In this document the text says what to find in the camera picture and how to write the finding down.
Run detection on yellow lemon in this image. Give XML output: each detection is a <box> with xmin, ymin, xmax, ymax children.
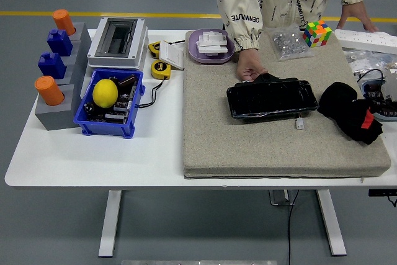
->
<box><xmin>92</xmin><ymin>78</ymin><xmax>119</xmax><ymax>109</ymax></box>

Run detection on white power strip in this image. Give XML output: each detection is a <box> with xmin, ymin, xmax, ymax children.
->
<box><xmin>334</xmin><ymin>28</ymin><xmax>397</xmax><ymax>55</ymax></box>

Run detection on clear bags of small parts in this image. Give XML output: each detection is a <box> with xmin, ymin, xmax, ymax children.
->
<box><xmin>342</xmin><ymin>47</ymin><xmax>397</xmax><ymax>80</ymax></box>

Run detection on grey-brown mat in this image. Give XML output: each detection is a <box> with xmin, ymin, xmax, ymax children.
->
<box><xmin>182</xmin><ymin>30</ymin><xmax>391</xmax><ymax>181</ymax></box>

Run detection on yellow tape measure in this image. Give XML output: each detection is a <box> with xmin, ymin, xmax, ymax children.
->
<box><xmin>148</xmin><ymin>40</ymin><xmax>162</xmax><ymax>60</ymax></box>
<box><xmin>151</xmin><ymin>59</ymin><xmax>172</xmax><ymax>79</ymax></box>

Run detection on person's left hand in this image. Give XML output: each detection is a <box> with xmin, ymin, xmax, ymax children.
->
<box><xmin>336</xmin><ymin>0</ymin><xmax>380</xmax><ymax>33</ymax></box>

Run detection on black floor cable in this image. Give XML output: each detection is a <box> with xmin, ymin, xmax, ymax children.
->
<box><xmin>287</xmin><ymin>189</ymin><xmax>301</xmax><ymax>265</ymax></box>

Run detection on stack of white switch parts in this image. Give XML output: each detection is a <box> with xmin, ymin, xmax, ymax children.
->
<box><xmin>195</xmin><ymin>29</ymin><xmax>230</xmax><ymax>58</ymax></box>

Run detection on black table control box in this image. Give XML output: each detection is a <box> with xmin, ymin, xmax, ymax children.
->
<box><xmin>368</xmin><ymin>189</ymin><xmax>397</xmax><ymax>209</ymax></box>

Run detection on purple plate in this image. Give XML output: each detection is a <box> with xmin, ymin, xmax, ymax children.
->
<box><xmin>188</xmin><ymin>28</ymin><xmax>236</xmax><ymax>65</ymax></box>

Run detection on metal bracket under table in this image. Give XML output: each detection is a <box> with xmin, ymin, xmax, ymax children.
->
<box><xmin>268</xmin><ymin>189</ymin><xmax>295</xmax><ymax>207</ymax></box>

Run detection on orange cylinder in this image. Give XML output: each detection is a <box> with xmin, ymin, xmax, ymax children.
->
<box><xmin>34</xmin><ymin>75</ymin><xmax>65</xmax><ymax>106</ymax></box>
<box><xmin>51</xmin><ymin>9</ymin><xmax>77</xmax><ymax>36</ymax></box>

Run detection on blue tray of electronic parts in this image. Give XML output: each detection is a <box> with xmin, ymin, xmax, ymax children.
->
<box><xmin>361</xmin><ymin>78</ymin><xmax>397</xmax><ymax>122</ymax></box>

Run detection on pile of dark circuit boards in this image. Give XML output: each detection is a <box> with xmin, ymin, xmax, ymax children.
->
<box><xmin>88</xmin><ymin>75</ymin><xmax>138</xmax><ymax>124</ymax></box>

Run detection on clear bag of metal nuts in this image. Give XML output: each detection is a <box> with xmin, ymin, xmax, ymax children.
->
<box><xmin>267</xmin><ymin>25</ymin><xmax>314</xmax><ymax>62</ymax></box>

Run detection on grey electrical distribution box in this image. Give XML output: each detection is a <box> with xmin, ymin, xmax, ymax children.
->
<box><xmin>86</xmin><ymin>17</ymin><xmax>149</xmax><ymax>70</ymax></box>

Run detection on person's right hand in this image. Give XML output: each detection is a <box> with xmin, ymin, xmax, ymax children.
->
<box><xmin>235</xmin><ymin>49</ymin><xmax>269</xmax><ymax>82</ymax></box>

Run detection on white table leg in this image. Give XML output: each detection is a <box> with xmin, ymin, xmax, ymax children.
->
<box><xmin>98</xmin><ymin>189</ymin><xmax>122</xmax><ymax>259</ymax></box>
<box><xmin>316</xmin><ymin>189</ymin><xmax>347</xmax><ymax>257</ymax></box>

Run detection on black thin cord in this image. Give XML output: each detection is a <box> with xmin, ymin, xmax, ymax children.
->
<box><xmin>138</xmin><ymin>77</ymin><xmax>167</xmax><ymax>109</ymax></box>

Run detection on colourful puzzle cube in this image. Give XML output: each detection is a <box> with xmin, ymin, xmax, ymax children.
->
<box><xmin>302</xmin><ymin>19</ymin><xmax>333</xmax><ymax>48</ymax></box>

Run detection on black glossy display panel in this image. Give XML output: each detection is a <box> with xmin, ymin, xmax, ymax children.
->
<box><xmin>226</xmin><ymin>73</ymin><xmax>319</xmax><ymax>120</ymax></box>

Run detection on black rag with red label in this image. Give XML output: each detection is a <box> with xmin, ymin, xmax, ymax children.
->
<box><xmin>316</xmin><ymin>81</ymin><xmax>384</xmax><ymax>146</ymax></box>

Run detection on grey stepped block holder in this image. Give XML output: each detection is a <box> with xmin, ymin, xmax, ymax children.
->
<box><xmin>34</xmin><ymin>22</ymin><xmax>93</xmax><ymax>132</ymax></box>

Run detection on white wall switch panel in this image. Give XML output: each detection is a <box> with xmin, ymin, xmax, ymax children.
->
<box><xmin>159</xmin><ymin>41</ymin><xmax>186</xmax><ymax>71</ymax></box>

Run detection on blue notched block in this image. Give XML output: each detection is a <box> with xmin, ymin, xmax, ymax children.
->
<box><xmin>37</xmin><ymin>51</ymin><xmax>67</xmax><ymax>79</ymax></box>
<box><xmin>46</xmin><ymin>28</ymin><xmax>74</xmax><ymax>56</ymax></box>

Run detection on brown cylindrical capacitor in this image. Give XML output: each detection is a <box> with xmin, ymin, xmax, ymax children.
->
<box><xmin>119</xmin><ymin>74</ymin><xmax>138</xmax><ymax>88</ymax></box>

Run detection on blue plastic bin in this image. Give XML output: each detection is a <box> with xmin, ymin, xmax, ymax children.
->
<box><xmin>73</xmin><ymin>68</ymin><xmax>146</xmax><ymax>139</ymax></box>

